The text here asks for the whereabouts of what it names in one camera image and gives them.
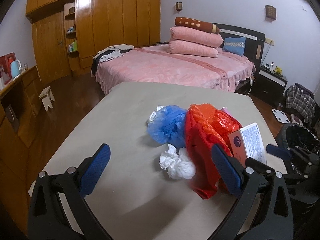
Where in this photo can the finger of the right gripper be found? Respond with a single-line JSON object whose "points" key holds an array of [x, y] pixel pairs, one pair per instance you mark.
{"points": [[281, 153]]}

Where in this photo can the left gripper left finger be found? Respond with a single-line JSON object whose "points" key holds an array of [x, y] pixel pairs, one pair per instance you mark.
{"points": [[58, 208]]}

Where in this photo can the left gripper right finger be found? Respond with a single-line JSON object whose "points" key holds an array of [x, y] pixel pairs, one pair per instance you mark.
{"points": [[262, 209]]}

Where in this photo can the pink white medicine box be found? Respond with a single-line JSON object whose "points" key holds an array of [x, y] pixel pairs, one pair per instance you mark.
{"points": [[246, 143]]}

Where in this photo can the red plastic bag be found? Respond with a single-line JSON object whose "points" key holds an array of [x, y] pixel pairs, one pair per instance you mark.
{"points": [[225, 124]]}

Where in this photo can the red cloth bag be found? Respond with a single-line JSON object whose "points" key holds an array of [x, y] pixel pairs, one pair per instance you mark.
{"points": [[201, 134]]}

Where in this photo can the orange foam net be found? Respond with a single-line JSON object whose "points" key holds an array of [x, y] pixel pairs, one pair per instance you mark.
{"points": [[204, 114]]}

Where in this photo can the white plastic bag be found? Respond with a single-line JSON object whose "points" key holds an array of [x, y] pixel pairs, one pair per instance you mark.
{"points": [[177, 163]]}

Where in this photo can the blue plastic bag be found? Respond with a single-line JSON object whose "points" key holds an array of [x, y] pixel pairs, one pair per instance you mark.
{"points": [[166, 125]]}

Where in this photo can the black lined trash bin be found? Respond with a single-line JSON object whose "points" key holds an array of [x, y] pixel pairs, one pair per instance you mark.
{"points": [[292, 135]]}

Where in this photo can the white bathroom scale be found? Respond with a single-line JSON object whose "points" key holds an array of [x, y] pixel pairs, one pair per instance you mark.
{"points": [[280, 116]]}

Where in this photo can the plaid cloth covered chair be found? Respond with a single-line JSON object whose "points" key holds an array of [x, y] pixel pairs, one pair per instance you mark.
{"points": [[300, 99]]}

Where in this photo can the black bedside table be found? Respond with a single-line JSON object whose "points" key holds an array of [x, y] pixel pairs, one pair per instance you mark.
{"points": [[269, 87]]}

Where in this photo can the yellow plush toy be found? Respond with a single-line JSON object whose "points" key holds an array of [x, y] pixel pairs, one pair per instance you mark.
{"points": [[278, 71]]}

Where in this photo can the white bottle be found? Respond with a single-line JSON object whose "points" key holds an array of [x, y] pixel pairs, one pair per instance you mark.
{"points": [[271, 68]]}

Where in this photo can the black bed headboard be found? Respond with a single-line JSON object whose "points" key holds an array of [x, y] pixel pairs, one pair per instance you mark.
{"points": [[254, 42]]}

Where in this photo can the blue cushion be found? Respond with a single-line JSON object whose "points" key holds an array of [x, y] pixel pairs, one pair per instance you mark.
{"points": [[235, 45]]}

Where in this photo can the wooden sideboard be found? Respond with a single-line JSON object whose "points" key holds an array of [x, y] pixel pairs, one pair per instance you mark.
{"points": [[20, 105]]}

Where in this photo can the small white wooden stool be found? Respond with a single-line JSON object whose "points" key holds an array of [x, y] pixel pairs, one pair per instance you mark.
{"points": [[47, 98]]}

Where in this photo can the brown dotted bolster pillow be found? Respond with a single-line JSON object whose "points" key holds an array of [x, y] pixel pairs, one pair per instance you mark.
{"points": [[197, 24]]}

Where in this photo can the lower pink pillow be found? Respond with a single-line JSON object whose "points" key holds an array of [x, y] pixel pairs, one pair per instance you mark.
{"points": [[190, 48]]}

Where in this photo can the light blue kettle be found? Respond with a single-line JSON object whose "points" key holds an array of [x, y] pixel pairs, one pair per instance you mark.
{"points": [[15, 68]]}

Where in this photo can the red picture box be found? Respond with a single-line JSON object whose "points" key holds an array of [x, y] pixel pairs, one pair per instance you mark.
{"points": [[5, 62]]}

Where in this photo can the pink covered bed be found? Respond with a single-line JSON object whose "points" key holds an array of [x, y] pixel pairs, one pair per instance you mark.
{"points": [[156, 64]]}

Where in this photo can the pile of clothes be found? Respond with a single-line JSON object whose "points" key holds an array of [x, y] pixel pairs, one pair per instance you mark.
{"points": [[108, 54]]}

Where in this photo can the wooden wardrobe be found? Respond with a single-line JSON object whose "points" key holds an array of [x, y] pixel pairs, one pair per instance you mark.
{"points": [[68, 33]]}

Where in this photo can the wall socket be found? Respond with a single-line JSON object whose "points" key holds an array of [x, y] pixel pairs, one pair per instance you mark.
{"points": [[269, 41]]}

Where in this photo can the right wall lamp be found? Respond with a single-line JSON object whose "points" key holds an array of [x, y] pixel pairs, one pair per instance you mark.
{"points": [[270, 13]]}

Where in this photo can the wall lamp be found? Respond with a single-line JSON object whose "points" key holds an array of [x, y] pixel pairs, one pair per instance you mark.
{"points": [[270, 13], [178, 6]]}

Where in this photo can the left wall lamp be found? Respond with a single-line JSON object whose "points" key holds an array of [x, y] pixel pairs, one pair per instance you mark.
{"points": [[178, 6]]}

